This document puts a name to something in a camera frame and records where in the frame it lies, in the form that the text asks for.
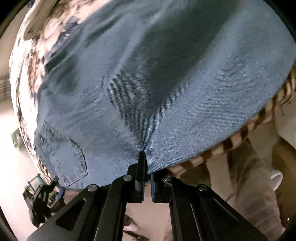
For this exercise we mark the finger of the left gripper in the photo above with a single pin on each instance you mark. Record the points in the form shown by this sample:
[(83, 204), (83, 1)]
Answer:
[(54, 182)]

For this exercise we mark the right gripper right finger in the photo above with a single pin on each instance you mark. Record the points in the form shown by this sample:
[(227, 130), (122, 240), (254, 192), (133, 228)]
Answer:
[(198, 213)]

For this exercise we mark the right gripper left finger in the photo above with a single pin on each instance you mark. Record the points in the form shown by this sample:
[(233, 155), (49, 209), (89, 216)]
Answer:
[(97, 213)]

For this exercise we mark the blue denim pants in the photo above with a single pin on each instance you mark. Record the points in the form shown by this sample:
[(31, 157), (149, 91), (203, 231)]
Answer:
[(169, 78)]

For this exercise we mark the teal storage rack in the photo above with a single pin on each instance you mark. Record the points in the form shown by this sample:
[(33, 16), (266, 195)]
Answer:
[(34, 183)]

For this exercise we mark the floral bed blanket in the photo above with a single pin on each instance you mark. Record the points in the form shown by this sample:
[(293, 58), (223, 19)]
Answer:
[(44, 29)]

